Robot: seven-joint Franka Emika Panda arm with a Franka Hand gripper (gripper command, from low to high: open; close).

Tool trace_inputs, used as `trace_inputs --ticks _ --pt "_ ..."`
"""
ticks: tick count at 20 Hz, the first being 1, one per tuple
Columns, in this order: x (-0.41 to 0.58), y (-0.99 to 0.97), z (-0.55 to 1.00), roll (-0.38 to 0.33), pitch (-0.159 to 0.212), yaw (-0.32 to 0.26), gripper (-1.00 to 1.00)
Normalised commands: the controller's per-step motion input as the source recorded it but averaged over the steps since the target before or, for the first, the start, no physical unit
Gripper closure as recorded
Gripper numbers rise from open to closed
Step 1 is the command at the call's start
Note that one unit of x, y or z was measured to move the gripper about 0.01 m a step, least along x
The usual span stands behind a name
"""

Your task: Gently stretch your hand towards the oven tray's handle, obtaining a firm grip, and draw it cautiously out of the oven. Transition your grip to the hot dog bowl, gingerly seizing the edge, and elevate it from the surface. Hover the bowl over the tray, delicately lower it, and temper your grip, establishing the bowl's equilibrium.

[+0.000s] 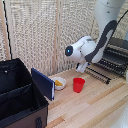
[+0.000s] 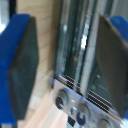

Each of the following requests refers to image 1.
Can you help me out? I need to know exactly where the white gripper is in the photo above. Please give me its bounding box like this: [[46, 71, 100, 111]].
[[75, 61, 89, 75]]

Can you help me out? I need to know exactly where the black oven tray rack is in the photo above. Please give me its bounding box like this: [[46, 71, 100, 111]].
[[83, 66, 112, 85]]

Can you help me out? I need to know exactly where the white bowl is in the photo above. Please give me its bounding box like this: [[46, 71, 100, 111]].
[[51, 76, 68, 91]]

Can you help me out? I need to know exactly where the yellow food piece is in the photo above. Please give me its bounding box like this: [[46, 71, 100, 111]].
[[54, 79, 64, 87]]

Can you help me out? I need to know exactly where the black toaster oven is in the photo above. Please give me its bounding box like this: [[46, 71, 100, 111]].
[[94, 37, 128, 80]]

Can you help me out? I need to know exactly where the red plastic cup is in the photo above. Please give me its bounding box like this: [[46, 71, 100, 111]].
[[72, 77, 86, 94]]

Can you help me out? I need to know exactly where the blue book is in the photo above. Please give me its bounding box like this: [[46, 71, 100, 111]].
[[30, 67, 56, 102]]

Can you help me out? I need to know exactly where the beige woven folding screen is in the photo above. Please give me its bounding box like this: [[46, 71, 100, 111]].
[[0, 0, 128, 77]]

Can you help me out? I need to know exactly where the black fabric storage box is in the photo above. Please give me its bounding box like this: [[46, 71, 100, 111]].
[[0, 58, 50, 128]]

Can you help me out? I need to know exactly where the black vertical pole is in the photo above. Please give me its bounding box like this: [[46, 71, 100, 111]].
[[1, 0, 13, 61]]

